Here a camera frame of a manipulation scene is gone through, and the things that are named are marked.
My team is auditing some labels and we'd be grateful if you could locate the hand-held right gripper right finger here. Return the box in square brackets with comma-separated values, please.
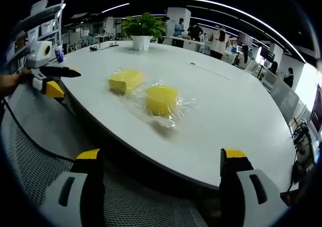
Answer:
[218, 147, 290, 227]

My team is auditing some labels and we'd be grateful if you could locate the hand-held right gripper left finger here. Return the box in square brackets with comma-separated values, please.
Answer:
[41, 148, 105, 227]

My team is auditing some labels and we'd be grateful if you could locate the person's left hand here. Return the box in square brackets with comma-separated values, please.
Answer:
[15, 67, 33, 87]

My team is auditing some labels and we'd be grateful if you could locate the blue printed cup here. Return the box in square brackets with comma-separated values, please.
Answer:
[55, 47, 65, 63]

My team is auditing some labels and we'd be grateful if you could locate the white storage shelf rack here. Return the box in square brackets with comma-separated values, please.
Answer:
[5, 0, 66, 69]

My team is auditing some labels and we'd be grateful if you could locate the grey mesh chair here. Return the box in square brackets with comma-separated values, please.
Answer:
[0, 85, 207, 227]

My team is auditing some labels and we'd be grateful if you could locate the white faceted plant pot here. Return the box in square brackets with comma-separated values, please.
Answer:
[130, 35, 153, 52]

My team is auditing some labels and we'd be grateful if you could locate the green potted plant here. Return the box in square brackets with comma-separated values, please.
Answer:
[120, 12, 168, 44]

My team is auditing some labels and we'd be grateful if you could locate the dark monitor screen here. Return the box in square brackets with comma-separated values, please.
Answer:
[308, 83, 322, 135]

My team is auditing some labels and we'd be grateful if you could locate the grey desk partition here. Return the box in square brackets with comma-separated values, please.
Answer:
[261, 70, 300, 123]

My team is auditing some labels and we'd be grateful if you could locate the power strip with cable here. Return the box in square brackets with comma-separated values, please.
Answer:
[89, 42, 119, 52]

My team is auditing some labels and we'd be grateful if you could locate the black cable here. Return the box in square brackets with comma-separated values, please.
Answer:
[2, 97, 76, 161]

